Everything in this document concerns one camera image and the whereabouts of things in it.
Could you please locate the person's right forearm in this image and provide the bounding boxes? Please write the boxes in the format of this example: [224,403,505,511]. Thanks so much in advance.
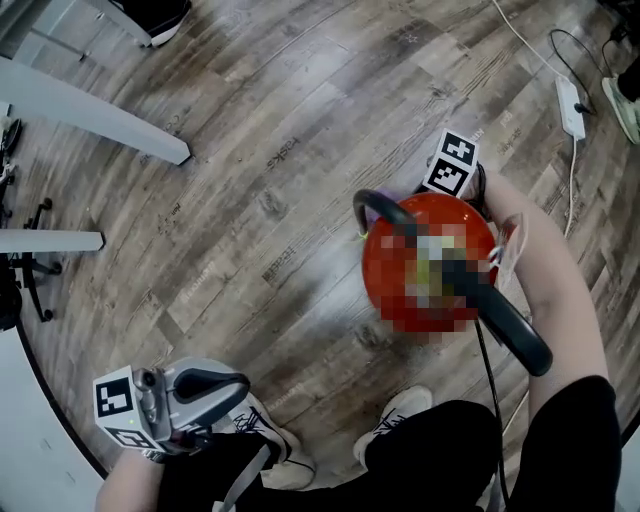
[479,169,611,411]

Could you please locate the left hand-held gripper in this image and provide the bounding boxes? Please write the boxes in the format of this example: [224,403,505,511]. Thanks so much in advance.
[93,355,251,454]

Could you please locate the person's right shoe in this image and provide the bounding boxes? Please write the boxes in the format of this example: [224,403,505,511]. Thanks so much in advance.
[352,384,434,464]

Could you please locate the person's left shoe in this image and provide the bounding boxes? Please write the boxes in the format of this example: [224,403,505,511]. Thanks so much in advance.
[232,404,319,491]

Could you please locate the white power strip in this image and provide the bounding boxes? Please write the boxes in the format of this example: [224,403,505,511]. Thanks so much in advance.
[554,75,587,141]

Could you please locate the person's left leg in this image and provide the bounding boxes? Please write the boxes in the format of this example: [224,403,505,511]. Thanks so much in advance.
[154,432,281,512]

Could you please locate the person's leg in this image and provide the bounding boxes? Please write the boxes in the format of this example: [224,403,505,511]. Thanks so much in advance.
[359,399,506,512]
[154,432,281,512]

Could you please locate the red fire extinguisher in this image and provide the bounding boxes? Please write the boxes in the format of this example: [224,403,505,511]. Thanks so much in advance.
[352,188,555,379]

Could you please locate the white table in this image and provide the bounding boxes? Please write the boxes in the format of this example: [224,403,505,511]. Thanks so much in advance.
[19,0,154,64]
[0,57,192,255]

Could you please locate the black office chair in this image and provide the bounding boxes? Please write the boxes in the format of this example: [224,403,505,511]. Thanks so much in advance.
[0,197,65,332]

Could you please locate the person's left forearm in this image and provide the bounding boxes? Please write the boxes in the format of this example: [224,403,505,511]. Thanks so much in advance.
[94,452,174,512]

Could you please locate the black plugged cable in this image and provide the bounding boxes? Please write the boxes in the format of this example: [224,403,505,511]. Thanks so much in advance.
[549,28,599,115]

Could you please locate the person's shoe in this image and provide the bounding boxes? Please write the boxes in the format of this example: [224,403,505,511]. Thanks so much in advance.
[232,404,319,491]
[352,384,434,464]

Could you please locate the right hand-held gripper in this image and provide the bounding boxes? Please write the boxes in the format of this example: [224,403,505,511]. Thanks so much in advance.
[421,128,480,197]

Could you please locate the person's right leg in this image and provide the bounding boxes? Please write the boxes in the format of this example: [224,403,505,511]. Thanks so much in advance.
[359,399,506,512]

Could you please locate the person's black shirt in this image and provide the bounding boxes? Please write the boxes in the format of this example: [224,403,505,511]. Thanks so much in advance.
[502,374,624,512]

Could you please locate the purple cloth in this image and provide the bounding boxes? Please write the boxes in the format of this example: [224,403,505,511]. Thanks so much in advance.
[367,187,401,221]

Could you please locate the black power adapter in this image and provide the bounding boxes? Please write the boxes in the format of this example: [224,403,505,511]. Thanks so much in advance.
[599,22,632,76]

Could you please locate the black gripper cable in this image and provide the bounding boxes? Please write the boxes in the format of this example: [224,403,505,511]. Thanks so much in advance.
[474,317,511,512]

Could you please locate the grey webbing strap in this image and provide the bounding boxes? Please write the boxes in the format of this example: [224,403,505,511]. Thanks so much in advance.
[214,442,274,512]

